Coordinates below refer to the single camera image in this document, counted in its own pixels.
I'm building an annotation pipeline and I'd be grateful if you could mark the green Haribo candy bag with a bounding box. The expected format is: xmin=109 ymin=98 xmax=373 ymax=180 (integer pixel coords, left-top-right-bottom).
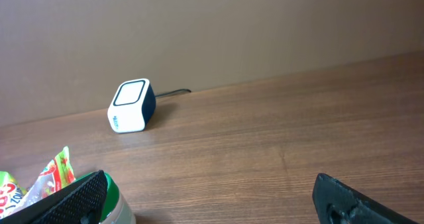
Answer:
xmin=1 ymin=146 xmax=76 ymax=219

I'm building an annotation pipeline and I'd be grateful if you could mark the black scanner cable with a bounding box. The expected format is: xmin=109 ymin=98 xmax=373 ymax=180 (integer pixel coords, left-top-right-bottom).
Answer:
xmin=154 ymin=88 xmax=192 ymax=98

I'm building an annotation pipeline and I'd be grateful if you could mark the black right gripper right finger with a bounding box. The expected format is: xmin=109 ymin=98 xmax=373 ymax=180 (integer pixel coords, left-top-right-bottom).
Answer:
xmin=312 ymin=173 xmax=417 ymax=224

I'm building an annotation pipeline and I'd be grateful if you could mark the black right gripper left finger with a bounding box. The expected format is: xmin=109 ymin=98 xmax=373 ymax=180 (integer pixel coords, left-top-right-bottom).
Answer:
xmin=1 ymin=170 xmax=107 ymax=224

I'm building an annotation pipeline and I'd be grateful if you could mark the green lid jar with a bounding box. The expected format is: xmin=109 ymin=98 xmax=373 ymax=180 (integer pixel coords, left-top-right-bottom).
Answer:
xmin=97 ymin=172 xmax=136 ymax=224

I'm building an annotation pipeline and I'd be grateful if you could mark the white barcode scanner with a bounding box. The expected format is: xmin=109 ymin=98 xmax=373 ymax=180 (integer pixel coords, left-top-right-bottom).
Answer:
xmin=107 ymin=78 xmax=156 ymax=133

